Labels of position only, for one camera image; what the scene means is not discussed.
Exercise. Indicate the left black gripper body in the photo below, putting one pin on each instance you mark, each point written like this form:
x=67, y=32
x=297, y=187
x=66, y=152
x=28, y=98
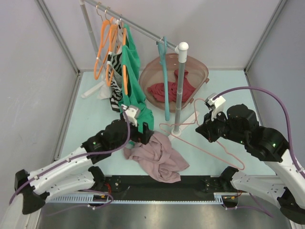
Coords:
x=141, y=138

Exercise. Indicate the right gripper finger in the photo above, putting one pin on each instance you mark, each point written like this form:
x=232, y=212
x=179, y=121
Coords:
x=204, y=128
x=208, y=135

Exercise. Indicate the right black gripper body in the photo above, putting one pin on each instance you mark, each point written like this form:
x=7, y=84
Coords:
x=220, y=126

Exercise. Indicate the pink hanger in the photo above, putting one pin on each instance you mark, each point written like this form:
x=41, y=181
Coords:
x=214, y=156

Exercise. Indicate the mauve pink tank top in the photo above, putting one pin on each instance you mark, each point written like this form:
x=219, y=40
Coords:
x=158, y=159

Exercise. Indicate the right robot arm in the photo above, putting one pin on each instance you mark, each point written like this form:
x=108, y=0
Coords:
x=239, y=125

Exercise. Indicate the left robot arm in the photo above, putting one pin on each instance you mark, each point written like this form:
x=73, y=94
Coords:
x=78, y=170

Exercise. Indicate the green tank top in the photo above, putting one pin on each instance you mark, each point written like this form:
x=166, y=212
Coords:
x=132, y=93

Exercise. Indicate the black white striped top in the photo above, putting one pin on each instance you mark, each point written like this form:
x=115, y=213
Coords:
x=115, y=61

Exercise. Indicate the teal hanger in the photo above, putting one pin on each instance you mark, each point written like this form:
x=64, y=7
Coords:
x=162, y=49

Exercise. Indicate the red garment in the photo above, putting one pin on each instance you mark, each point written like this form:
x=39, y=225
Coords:
x=158, y=92

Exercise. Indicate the brown plastic basket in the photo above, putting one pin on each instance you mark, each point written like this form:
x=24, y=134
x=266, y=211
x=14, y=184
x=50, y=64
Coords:
x=153, y=73

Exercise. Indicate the white garment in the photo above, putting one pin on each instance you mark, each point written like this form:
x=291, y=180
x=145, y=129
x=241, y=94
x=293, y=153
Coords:
x=105, y=91

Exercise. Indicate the grey clothes rack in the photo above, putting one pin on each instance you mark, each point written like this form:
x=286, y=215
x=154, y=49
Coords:
x=181, y=49

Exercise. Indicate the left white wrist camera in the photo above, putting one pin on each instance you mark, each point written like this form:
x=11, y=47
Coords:
x=131, y=114

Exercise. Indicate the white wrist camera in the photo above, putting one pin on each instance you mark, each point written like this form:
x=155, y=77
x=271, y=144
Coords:
x=131, y=114
x=215, y=104

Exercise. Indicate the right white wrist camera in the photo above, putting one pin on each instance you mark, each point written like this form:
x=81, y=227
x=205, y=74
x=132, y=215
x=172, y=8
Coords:
x=215, y=104

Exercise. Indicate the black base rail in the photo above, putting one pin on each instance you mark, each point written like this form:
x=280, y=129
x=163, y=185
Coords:
x=146, y=188

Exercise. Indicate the white cable duct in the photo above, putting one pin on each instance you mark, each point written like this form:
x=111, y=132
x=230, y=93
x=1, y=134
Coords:
x=86, y=198

